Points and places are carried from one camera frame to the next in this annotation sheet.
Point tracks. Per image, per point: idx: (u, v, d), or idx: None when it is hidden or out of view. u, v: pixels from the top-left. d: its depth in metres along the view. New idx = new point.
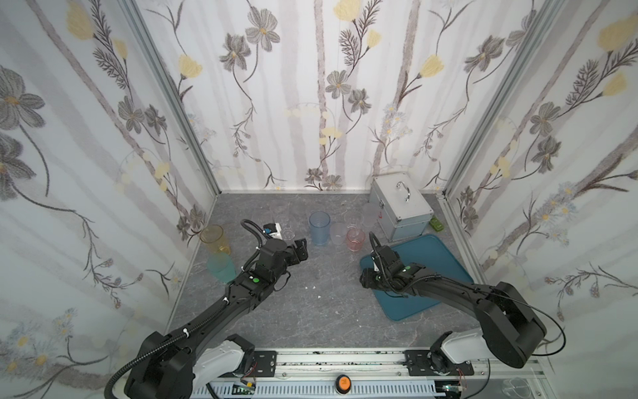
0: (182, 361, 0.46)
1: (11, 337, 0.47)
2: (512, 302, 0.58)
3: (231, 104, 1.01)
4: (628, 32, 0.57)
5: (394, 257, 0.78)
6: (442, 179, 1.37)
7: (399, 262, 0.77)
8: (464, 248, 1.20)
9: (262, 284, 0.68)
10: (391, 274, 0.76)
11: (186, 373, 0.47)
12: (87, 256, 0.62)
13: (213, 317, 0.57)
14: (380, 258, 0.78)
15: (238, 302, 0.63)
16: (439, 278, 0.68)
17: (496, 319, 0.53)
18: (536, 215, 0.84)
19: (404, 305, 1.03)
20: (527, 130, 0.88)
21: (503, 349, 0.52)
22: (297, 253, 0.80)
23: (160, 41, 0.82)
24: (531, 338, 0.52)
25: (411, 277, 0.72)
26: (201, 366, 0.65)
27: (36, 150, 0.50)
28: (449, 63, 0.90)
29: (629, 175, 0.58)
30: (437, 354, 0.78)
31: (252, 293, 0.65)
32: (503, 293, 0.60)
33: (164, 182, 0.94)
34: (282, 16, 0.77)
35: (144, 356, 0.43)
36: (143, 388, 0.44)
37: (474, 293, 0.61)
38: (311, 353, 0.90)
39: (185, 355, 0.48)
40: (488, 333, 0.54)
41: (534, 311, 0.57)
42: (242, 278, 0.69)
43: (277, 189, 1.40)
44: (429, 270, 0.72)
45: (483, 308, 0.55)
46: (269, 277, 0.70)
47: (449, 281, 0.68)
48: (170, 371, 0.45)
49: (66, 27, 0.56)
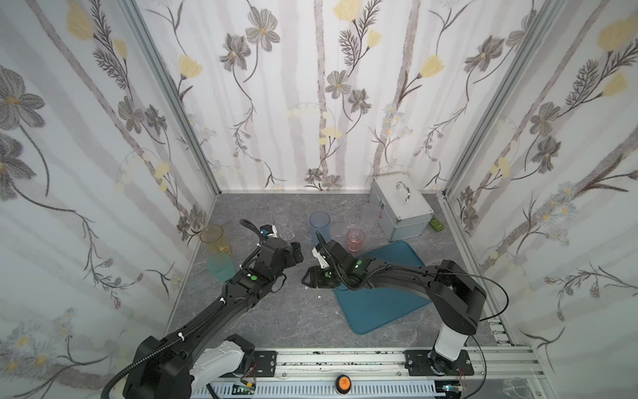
0: (178, 366, 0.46)
1: (11, 337, 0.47)
2: (456, 276, 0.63)
3: (231, 104, 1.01)
4: (627, 33, 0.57)
5: (345, 253, 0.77)
6: (442, 179, 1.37)
7: (350, 258, 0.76)
8: (464, 248, 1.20)
9: (261, 281, 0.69)
10: (345, 272, 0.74)
11: (183, 377, 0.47)
12: (87, 256, 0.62)
13: (207, 319, 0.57)
14: (331, 257, 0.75)
15: (234, 301, 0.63)
16: (389, 268, 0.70)
17: (446, 298, 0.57)
18: (536, 215, 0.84)
19: (394, 307, 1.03)
20: (527, 130, 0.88)
21: (459, 324, 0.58)
22: (293, 254, 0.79)
23: (160, 41, 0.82)
24: (476, 306, 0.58)
25: (365, 272, 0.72)
26: (200, 368, 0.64)
27: (36, 150, 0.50)
28: (450, 63, 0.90)
29: (629, 175, 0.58)
30: (439, 359, 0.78)
31: (248, 291, 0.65)
32: (448, 269, 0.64)
33: (164, 182, 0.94)
34: (282, 16, 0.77)
35: (139, 362, 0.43)
36: (141, 392, 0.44)
37: (424, 278, 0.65)
38: (311, 354, 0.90)
39: (181, 359, 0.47)
40: (444, 313, 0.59)
41: (473, 280, 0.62)
42: (241, 276, 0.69)
43: (277, 189, 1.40)
44: (378, 261, 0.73)
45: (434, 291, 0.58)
46: (267, 274, 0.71)
47: (399, 269, 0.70)
48: (167, 376, 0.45)
49: (66, 27, 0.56)
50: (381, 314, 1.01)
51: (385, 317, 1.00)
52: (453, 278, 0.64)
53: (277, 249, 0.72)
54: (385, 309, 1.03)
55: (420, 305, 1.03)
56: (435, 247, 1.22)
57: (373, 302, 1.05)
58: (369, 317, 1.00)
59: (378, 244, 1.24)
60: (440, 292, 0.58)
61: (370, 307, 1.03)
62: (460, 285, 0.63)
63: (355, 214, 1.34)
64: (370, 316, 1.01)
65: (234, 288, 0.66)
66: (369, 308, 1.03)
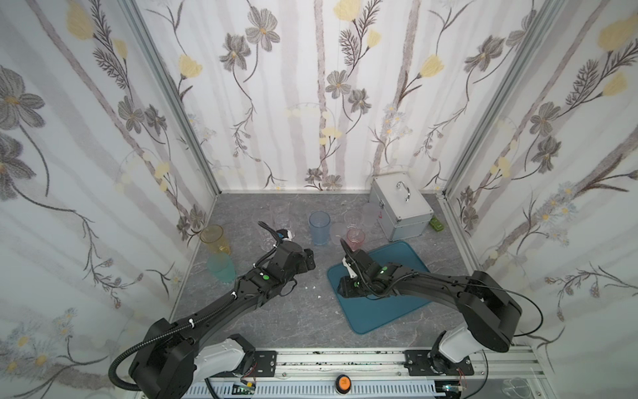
0: (185, 351, 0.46)
1: (11, 337, 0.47)
2: (488, 289, 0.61)
3: (231, 105, 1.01)
4: (627, 32, 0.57)
5: (369, 261, 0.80)
6: (442, 179, 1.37)
7: (375, 264, 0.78)
8: (464, 248, 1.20)
9: (272, 281, 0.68)
10: (370, 278, 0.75)
11: (188, 362, 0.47)
12: (87, 256, 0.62)
13: (217, 312, 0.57)
14: (355, 263, 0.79)
15: (245, 297, 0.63)
16: (415, 275, 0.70)
17: (478, 308, 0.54)
18: (536, 215, 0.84)
19: (393, 307, 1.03)
20: (527, 130, 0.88)
21: (488, 337, 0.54)
22: (306, 261, 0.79)
23: (160, 41, 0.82)
24: (511, 322, 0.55)
25: (390, 278, 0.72)
26: (203, 360, 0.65)
27: (36, 150, 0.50)
28: (450, 63, 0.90)
29: (629, 175, 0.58)
30: (439, 358, 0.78)
31: (260, 289, 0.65)
32: (479, 281, 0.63)
33: (164, 182, 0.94)
34: (282, 16, 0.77)
35: (149, 341, 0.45)
36: (144, 372, 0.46)
37: (453, 287, 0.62)
38: (311, 354, 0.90)
39: (188, 345, 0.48)
40: (473, 325, 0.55)
41: (508, 295, 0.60)
42: (254, 273, 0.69)
43: (277, 189, 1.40)
44: (404, 269, 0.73)
45: (465, 300, 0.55)
46: (280, 276, 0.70)
47: (428, 278, 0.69)
48: (173, 359, 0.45)
49: (66, 27, 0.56)
50: (382, 313, 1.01)
51: (385, 317, 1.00)
52: (486, 291, 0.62)
53: (292, 253, 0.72)
54: (385, 309, 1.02)
55: (421, 305, 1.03)
56: (435, 247, 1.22)
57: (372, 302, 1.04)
58: (369, 317, 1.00)
59: (378, 244, 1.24)
60: (473, 302, 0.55)
61: (368, 307, 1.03)
62: (492, 298, 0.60)
63: (355, 214, 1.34)
64: (370, 317, 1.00)
65: (247, 283, 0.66)
66: (369, 307, 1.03)
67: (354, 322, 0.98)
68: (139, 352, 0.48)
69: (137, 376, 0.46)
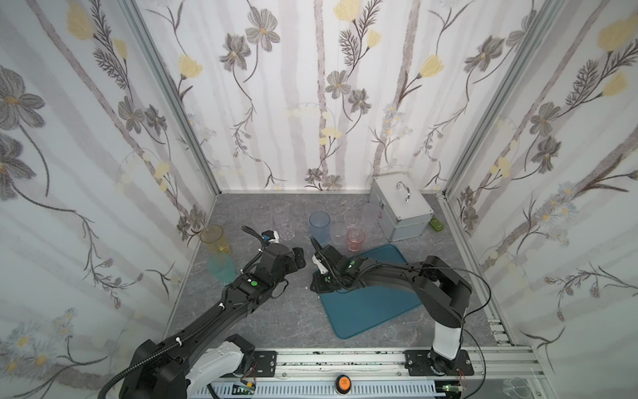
0: (174, 370, 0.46)
1: (11, 337, 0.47)
2: (439, 271, 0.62)
3: (231, 105, 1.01)
4: (627, 32, 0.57)
5: (338, 255, 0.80)
6: (442, 179, 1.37)
7: (345, 259, 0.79)
8: (464, 248, 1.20)
9: (260, 287, 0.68)
10: (340, 272, 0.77)
11: (179, 380, 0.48)
12: (87, 256, 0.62)
13: (205, 324, 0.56)
14: (325, 260, 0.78)
15: (233, 307, 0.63)
16: (378, 265, 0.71)
17: (430, 291, 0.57)
18: (536, 215, 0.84)
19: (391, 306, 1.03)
20: (527, 130, 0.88)
21: (443, 317, 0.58)
22: (296, 260, 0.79)
23: (160, 41, 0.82)
24: (463, 300, 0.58)
25: (356, 271, 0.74)
26: (198, 371, 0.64)
27: (36, 150, 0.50)
28: (449, 63, 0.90)
29: (629, 175, 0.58)
30: (439, 359, 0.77)
31: (248, 297, 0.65)
32: (432, 264, 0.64)
33: (164, 182, 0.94)
34: (281, 15, 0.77)
35: (136, 366, 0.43)
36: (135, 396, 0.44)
37: (409, 273, 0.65)
38: (311, 354, 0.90)
39: (177, 364, 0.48)
40: (428, 306, 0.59)
41: (458, 274, 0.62)
42: (241, 281, 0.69)
43: (277, 189, 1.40)
44: (370, 260, 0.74)
45: (419, 285, 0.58)
46: (268, 280, 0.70)
47: (389, 265, 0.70)
48: (164, 380, 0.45)
49: (66, 27, 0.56)
50: (381, 313, 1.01)
51: (383, 317, 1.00)
52: (438, 273, 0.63)
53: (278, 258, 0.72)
54: (383, 309, 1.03)
55: (419, 304, 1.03)
56: (435, 247, 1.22)
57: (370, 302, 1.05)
58: (367, 317, 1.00)
59: (378, 244, 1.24)
60: (424, 286, 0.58)
61: (367, 307, 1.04)
62: (445, 279, 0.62)
63: (355, 214, 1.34)
64: (369, 317, 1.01)
65: (235, 291, 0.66)
66: (367, 307, 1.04)
67: (353, 322, 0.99)
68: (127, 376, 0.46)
69: None
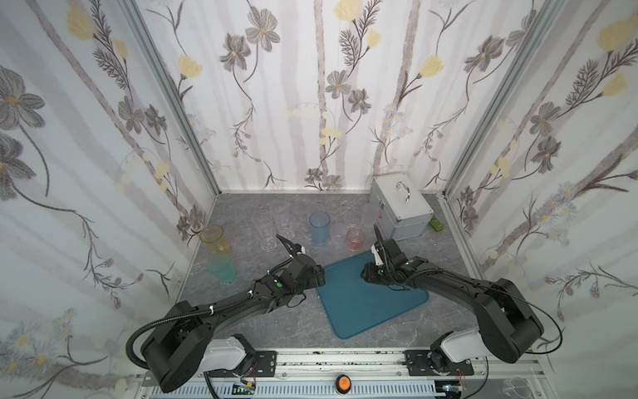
0: (201, 334, 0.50)
1: (10, 337, 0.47)
2: (512, 300, 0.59)
3: (231, 105, 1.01)
4: (628, 32, 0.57)
5: (398, 250, 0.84)
6: (442, 179, 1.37)
7: (402, 256, 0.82)
8: (464, 248, 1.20)
9: (281, 290, 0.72)
10: (394, 266, 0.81)
11: (200, 349, 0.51)
12: (87, 256, 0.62)
13: (233, 305, 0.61)
14: (383, 250, 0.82)
15: (259, 298, 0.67)
16: (439, 271, 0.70)
17: (493, 312, 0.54)
18: (536, 215, 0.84)
19: (390, 306, 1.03)
20: (527, 130, 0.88)
21: (497, 345, 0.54)
22: (318, 277, 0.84)
23: (160, 42, 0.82)
24: (527, 334, 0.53)
25: (413, 269, 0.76)
26: (209, 350, 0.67)
27: (36, 150, 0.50)
28: (450, 63, 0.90)
29: (629, 175, 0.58)
30: (437, 352, 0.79)
31: (273, 293, 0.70)
32: (502, 288, 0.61)
33: (164, 182, 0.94)
34: (281, 16, 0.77)
35: (170, 317, 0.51)
36: (158, 353, 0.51)
37: (473, 288, 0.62)
38: (311, 354, 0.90)
39: (204, 330, 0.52)
40: (483, 327, 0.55)
41: (532, 310, 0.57)
42: (269, 279, 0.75)
43: (277, 189, 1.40)
44: (429, 264, 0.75)
45: (479, 301, 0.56)
46: (291, 285, 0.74)
47: (449, 273, 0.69)
48: (190, 341, 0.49)
49: (66, 27, 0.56)
50: (381, 312, 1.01)
51: (381, 316, 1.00)
52: (508, 298, 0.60)
53: (306, 268, 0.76)
54: (380, 308, 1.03)
55: (419, 304, 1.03)
56: (435, 247, 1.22)
57: (369, 302, 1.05)
58: (367, 317, 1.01)
59: None
60: (487, 303, 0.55)
61: (365, 307, 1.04)
62: (512, 307, 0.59)
63: (355, 214, 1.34)
64: (367, 317, 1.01)
65: (260, 286, 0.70)
66: (365, 307, 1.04)
67: (354, 322, 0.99)
68: (158, 331, 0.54)
69: (151, 354, 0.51)
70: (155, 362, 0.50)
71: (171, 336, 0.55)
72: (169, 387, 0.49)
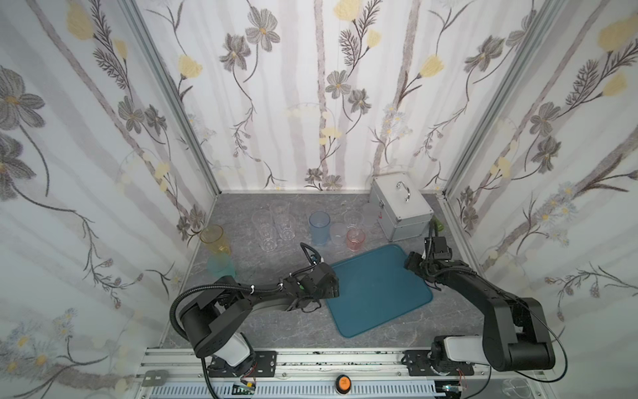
0: (243, 307, 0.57)
1: (10, 337, 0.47)
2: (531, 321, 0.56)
3: (231, 105, 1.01)
4: (627, 32, 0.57)
5: (444, 247, 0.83)
6: (442, 179, 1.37)
7: (446, 254, 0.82)
8: (464, 248, 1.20)
9: (301, 293, 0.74)
10: (433, 259, 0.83)
11: (238, 320, 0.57)
12: (87, 256, 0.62)
13: (267, 292, 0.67)
14: (430, 242, 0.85)
15: (286, 294, 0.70)
16: (473, 275, 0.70)
17: (500, 318, 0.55)
18: (536, 215, 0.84)
19: (391, 306, 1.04)
20: (527, 130, 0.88)
21: (492, 347, 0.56)
22: (333, 291, 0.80)
23: (160, 41, 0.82)
24: (529, 354, 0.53)
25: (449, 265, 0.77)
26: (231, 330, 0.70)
27: (36, 150, 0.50)
28: (450, 63, 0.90)
29: (629, 175, 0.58)
30: (437, 345, 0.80)
31: (297, 293, 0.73)
32: (527, 305, 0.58)
33: (164, 182, 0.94)
34: (281, 16, 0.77)
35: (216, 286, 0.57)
36: (196, 320, 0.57)
37: (496, 293, 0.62)
38: (311, 353, 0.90)
39: (245, 303, 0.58)
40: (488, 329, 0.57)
41: (548, 337, 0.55)
42: (293, 279, 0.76)
43: (277, 189, 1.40)
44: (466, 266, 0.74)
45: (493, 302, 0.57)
46: (311, 290, 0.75)
47: (482, 280, 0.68)
48: (233, 310, 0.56)
49: (65, 26, 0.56)
50: (382, 312, 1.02)
51: (382, 317, 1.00)
52: (527, 317, 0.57)
53: (327, 276, 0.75)
54: (382, 309, 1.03)
55: (421, 305, 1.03)
56: None
57: (370, 303, 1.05)
58: (368, 317, 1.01)
59: (378, 245, 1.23)
60: (500, 307, 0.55)
61: (366, 307, 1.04)
62: (529, 328, 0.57)
63: (355, 214, 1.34)
64: (369, 317, 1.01)
65: (289, 283, 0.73)
66: (367, 307, 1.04)
67: (355, 323, 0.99)
68: (201, 298, 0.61)
69: (192, 317, 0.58)
70: (194, 325, 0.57)
71: (210, 305, 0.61)
72: (200, 352, 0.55)
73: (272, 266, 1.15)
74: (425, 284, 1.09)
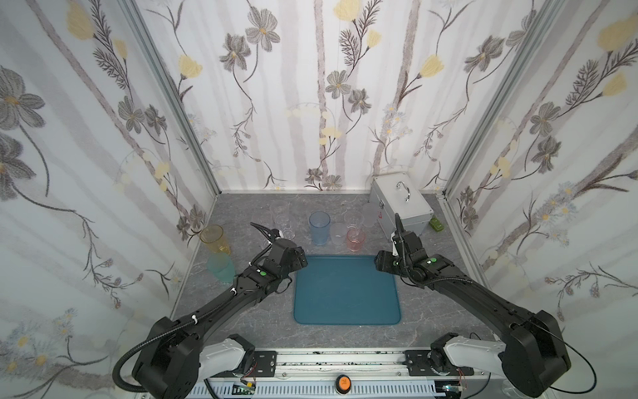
0: (188, 347, 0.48)
1: (10, 336, 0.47)
2: (548, 335, 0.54)
3: (231, 105, 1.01)
4: (628, 32, 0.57)
5: (417, 245, 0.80)
6: (442, 179, 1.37)
7: (423, 253, 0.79)
8: (464, 248, 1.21)
9: (267, 279, 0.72)
10: (412, 263, 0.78)
11: (193, 360, 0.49)
12: (87, 256, 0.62)
13: (217, 309, 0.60)
14: (404, 244, 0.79)
15: (244, 293, 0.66)
16: (466, 283, 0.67)
17: (529, 348, 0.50)
18: (536, 215, 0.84)
19: (370, 305, 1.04)
20: (527, 130, 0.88)
21: (518, 373, 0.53)
22: (301, 258, 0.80)
23: (160, 41, 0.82)
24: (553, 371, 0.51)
25: (437, 273, 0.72)
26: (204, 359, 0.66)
27: (36, 150, 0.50)
28: (450, 63, 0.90)
29: (629, 175, 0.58)
30: (437, 352, 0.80)
31: (259, 285, 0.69)
32: (542, 322, 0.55)
33: (164, 182, 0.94)
34: (281, 15, 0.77)
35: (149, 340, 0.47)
36: (151, 374, 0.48)
37: (508, 314, 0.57)
38: (311, 353, 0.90)
39: (192, 341, 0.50)
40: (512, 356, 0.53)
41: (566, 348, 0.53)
42: (252, 271, 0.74)
43: (277, 189, 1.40)
44: (458, 273, 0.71)
45: (518, 335, 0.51)
46: (274, 273, 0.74)
47: (476, 288, 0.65)
48: (179, 355, 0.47)
49: (65, 27, 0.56)
50: (359, 312, 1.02)
51: (362, 315, 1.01)
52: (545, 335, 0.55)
53: (287, 249, 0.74)
54: (362, 308, 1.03)
55: (400, 302, 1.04)
56: (435, 247, 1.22)
57: (350, 302, 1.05)
58: (349, 315, 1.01)
59: (378, 245, 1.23)
60: (527, 340, 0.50)
61: (347, 307, 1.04)
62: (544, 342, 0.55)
63: (354, 214, 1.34)
64: (350, 314, 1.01)
65: (242, 279, 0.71)
66: (347, 307, 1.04)
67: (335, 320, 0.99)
68: (144, 352, 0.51)
69: (143, 376, 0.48)
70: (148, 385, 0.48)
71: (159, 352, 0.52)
72: None
73: None
74: (396, 297, 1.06)
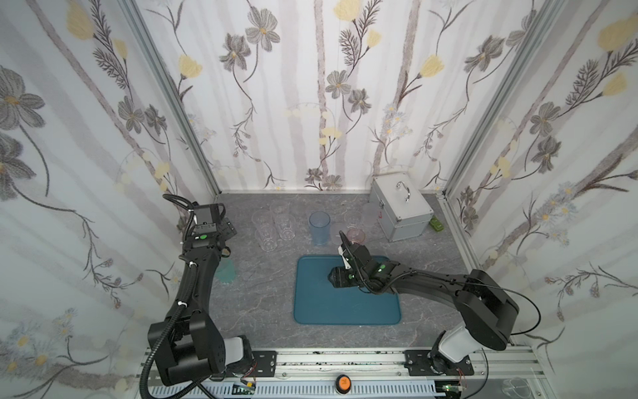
0: (199, 318, 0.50)
1: (11, 337, 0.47)
2: (487, 288, 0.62)
3: (231, 105, 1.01)
4: (628, 32, 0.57)
5: (368, 257, 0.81)
6: (442, 179, 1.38)
7: (374, 262, 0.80)
8: (464, 248, 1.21)
9: (213, 238, 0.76)
10: (368, 275, 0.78)
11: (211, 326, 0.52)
12: (87, 256, 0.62)
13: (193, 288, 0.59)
14: (355, 259, 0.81)
15: (203, 258, 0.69)
16: (414, 274, 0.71)
17: (476, 307, 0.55)
18: (536, 215, 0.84)
19: (370, 306, 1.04)
20: (527, 130, 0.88)
21: (484, 337, 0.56)
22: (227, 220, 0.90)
23: (160, 41, 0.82)
24: (507, 321, 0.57)
25: (388, 277, 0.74)
26: None
27: (36, 150, 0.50)
28: (450, 62, 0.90)
29: (629, 175, 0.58)
30: (439, 357, 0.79)
31: (210, 246, 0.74)
32: (478, 280, 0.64)
33: (164, 182, 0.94)
34: (282, 16, 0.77)
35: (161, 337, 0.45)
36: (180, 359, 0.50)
37: (452, 285, 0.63)
38: (311, 353, 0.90)
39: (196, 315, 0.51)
40: (470, 322, 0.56)
41: (506, 293, 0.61)
42: (193, 241, 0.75)
43: (277, 189, 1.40)
44: (403, 268, 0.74)
45: (463, 300, 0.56)
46: (214, 232, 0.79)
47: (423, 276, 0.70)
48: (195, 331, 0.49)
49: (65, 27, 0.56)
50: (359, 313, 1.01)
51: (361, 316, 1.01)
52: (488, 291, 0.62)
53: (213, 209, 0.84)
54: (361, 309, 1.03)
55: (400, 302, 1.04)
56: (435, 247, 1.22)
57: (350, 302, 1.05)
58: (348, 316, 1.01)
59: (378, 245, 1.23)
60: (472, 302, 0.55)
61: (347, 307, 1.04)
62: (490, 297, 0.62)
63: (355, 214, 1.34)
64: (349, 315, 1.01)
65: (193, 251, 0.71)
66: (346, 307, 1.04)
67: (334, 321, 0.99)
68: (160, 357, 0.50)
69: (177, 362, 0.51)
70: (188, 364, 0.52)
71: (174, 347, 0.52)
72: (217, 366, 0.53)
73: (272, 266, 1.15)
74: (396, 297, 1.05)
